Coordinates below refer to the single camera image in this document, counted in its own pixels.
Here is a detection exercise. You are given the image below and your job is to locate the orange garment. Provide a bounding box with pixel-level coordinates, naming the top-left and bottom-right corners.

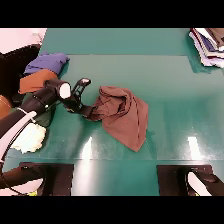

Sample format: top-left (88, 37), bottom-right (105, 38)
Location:
top-left (17, 68), bottom-right (59, 95)

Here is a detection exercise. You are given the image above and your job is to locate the pale lilac folded garment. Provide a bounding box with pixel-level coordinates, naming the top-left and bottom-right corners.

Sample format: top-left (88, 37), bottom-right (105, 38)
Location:
top-left (188, 31), bottom-right (224, 70)

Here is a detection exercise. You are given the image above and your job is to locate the white folded garment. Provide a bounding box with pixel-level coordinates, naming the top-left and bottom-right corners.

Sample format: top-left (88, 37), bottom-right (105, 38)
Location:
top-left (194, 28), bottom-right (224, 53)

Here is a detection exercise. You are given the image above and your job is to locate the dark green garment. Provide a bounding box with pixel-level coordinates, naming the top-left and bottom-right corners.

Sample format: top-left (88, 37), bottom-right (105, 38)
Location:
top-left (11, 92), bottom-right (57, 128)

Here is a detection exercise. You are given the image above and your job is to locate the dark blue folded garment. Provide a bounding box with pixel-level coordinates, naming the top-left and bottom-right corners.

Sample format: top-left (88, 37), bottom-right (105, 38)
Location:
top-left (190, 29), bottom-right (224, 57)

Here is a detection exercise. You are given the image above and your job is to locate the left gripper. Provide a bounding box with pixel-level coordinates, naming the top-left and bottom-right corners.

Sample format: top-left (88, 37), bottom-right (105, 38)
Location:
top-left (62, 95), bottom-right (98, 119)

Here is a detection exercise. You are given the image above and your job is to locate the brown shirt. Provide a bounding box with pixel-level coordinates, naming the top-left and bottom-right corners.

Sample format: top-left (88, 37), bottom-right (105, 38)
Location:
top-left (87, 85), bottom-right (150, 153)

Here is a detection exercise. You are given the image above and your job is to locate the dark brown garment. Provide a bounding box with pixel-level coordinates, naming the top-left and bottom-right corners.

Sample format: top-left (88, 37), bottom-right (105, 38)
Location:
top-left (205, 28), bottom-right (224, 48)

